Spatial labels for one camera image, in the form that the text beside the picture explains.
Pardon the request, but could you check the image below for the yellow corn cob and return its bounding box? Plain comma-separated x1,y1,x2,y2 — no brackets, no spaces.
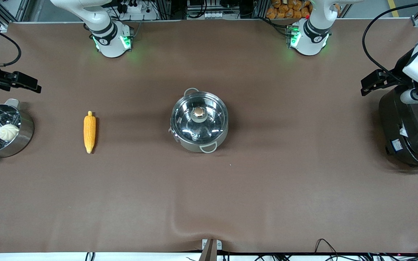
83,111,96,154

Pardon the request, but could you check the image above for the glass pot lid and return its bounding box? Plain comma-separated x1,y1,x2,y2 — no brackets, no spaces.
171,92,229,145

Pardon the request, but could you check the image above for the steel steamer pot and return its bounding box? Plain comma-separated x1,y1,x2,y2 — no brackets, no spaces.
0,99,34,163

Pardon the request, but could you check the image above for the stainless steel cooking pot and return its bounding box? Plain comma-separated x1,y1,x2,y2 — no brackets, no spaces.
169,88,230,153

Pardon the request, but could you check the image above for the white steamed bun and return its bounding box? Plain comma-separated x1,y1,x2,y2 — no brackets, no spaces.
0,124,20,142

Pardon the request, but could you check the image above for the black rice cooker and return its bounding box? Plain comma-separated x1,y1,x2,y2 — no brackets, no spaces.
379,85,418,171

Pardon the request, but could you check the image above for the pile of orange snack packs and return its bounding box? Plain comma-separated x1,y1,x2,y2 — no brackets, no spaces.
266,0,312,19

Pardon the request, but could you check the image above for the brown table mat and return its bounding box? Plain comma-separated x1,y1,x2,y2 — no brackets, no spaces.
0,20,418,253

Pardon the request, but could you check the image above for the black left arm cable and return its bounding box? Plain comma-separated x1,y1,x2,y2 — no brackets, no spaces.
362,0,418,78

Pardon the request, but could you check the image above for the black looped floor cable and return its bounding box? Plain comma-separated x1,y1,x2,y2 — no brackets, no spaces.
314,239,344,261

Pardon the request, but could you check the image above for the metal table edge bracket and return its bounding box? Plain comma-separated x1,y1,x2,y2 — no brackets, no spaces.
201,239,222,261

